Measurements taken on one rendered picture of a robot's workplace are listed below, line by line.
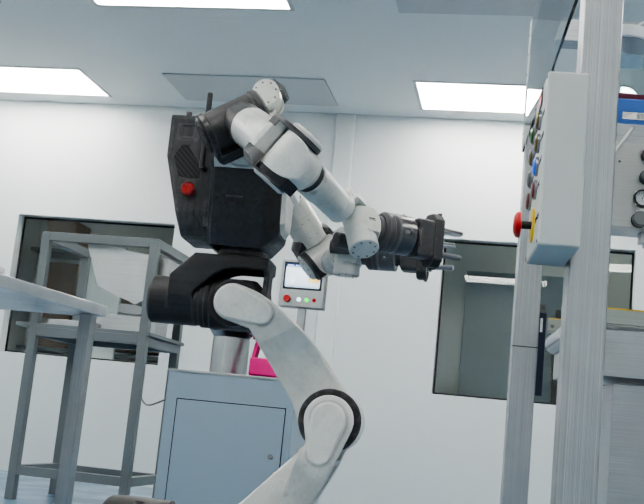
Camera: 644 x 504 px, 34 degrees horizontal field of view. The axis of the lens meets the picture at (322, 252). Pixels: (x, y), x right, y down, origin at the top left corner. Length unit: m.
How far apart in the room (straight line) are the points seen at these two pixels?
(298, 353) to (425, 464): 5.16
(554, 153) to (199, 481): 3.63
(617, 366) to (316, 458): 0.68
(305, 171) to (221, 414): 2.98
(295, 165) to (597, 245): 0.68
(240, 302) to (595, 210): 1.00
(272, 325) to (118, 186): 5.95
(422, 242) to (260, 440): 2.71
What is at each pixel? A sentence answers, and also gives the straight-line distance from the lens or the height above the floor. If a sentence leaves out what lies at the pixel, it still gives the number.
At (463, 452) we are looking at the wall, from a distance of 7.48.
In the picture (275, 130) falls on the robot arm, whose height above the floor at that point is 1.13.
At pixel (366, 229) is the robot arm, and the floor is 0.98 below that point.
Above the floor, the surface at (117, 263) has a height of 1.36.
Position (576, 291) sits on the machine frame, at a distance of 1.62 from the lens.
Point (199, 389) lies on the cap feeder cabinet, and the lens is 4.96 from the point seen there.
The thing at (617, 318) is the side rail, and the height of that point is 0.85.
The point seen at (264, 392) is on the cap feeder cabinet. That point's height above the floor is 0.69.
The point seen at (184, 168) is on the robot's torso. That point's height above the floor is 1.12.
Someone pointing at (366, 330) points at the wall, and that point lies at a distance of 7.58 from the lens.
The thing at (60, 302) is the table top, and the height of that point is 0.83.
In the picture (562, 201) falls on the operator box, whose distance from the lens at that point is 1.53.
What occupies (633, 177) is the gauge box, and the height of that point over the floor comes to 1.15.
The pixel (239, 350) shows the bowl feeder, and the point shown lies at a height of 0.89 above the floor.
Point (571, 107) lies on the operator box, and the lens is 1.56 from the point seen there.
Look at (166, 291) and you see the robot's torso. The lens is 2.45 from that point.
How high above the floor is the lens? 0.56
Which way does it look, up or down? 9 degrees up
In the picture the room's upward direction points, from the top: 6 degrees clockwise
